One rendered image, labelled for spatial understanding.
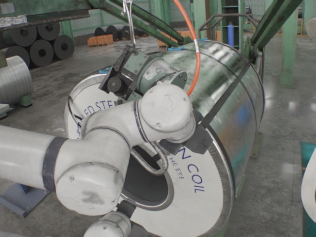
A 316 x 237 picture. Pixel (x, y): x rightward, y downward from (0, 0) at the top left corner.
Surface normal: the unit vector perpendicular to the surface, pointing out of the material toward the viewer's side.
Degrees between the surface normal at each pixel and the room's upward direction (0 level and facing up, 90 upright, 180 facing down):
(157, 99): 46
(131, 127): 76
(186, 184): 90
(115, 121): 28
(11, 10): 90
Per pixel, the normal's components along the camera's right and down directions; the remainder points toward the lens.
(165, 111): -0.26, -0.16
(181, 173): -0.51, 0.42
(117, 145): 0.70, -0.64
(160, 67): -0.04, -0.46
